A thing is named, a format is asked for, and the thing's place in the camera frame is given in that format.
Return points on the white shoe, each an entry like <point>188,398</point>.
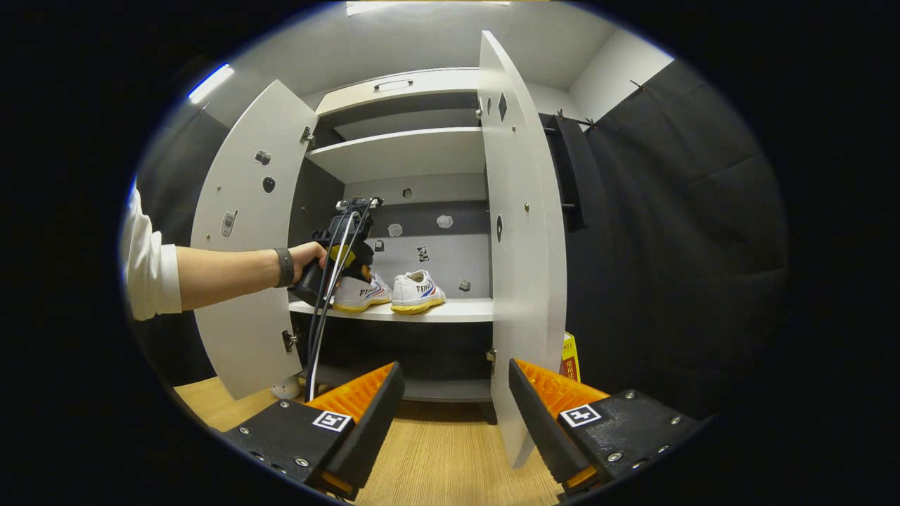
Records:
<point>365,292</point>
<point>415,292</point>

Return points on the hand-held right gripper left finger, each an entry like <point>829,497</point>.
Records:
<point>376,422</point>

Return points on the yellow and red box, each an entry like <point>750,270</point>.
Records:
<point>570,358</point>

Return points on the white cabinet shelf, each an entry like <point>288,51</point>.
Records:
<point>436,310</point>
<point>401,151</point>

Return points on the white cabinet drawer front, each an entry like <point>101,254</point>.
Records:
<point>443,83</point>

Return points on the ceiling light panel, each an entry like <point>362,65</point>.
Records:
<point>209,83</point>

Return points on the white round object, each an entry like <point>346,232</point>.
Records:
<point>286,388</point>

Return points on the black wristband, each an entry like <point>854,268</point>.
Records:
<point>284,267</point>

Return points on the white sleeve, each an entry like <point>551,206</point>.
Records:
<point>151,281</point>

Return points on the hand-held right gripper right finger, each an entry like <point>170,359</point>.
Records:
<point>540,429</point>

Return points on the white and grey shoe cabinet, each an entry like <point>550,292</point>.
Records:
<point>394,351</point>

